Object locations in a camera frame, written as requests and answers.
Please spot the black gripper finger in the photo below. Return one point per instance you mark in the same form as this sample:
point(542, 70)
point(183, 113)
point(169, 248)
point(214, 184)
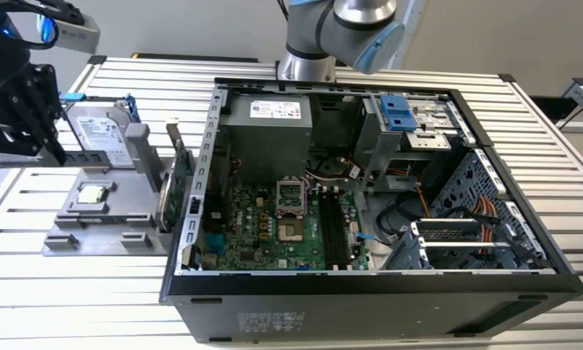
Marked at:
point(29, 142)

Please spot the dark RAM stick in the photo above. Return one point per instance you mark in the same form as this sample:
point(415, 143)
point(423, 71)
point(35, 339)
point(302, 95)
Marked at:
point(103, 220)
point(86, 159)

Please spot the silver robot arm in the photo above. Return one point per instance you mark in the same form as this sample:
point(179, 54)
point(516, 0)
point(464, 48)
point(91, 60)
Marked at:
point(310, 36)

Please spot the black RAM slot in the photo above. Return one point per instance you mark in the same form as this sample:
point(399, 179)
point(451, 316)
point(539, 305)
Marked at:
point(326, 228)
point(338, 228)
point(331, 228)
point(343, 228)

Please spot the hard disk in blue carrier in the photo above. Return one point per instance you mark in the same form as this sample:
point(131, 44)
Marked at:
point(101, 131)

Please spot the silver CPU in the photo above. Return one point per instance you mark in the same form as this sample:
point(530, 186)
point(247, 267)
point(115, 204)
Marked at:
point(91, 194)

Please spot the grey parts rack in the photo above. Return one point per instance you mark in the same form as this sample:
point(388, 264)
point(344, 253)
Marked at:
point(130, 204)

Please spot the green graphics card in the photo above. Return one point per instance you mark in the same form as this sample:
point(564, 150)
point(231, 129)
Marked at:
point(179, 182)

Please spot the black card latch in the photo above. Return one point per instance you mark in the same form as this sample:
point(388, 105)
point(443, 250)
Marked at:
point(194, 206)

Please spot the grey power supply unit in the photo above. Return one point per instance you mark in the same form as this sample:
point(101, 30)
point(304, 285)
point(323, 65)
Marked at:
point(266, 146)

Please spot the CPU socket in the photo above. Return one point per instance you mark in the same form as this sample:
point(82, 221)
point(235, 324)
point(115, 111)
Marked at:
point(291, 230)

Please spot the green motherboard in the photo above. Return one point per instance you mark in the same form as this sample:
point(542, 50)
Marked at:
point(295, 255)

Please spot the blue drive latch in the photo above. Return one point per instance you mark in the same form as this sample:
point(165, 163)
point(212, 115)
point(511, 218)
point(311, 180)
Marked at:
point(395, 113)

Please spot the black open PC case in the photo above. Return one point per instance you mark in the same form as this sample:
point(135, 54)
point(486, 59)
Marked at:
point(320, 317)

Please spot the metal drive cage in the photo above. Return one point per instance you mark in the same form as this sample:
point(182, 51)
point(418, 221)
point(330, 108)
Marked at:
point(424, 142)

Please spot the metal disk bay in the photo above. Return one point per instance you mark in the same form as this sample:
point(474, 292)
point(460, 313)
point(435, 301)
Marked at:
point(447, 223)

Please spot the aluminium side table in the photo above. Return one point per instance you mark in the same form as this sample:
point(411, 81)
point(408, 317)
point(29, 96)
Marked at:
point(580, 98)

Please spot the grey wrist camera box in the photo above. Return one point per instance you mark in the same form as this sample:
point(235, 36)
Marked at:
point(79, 34)

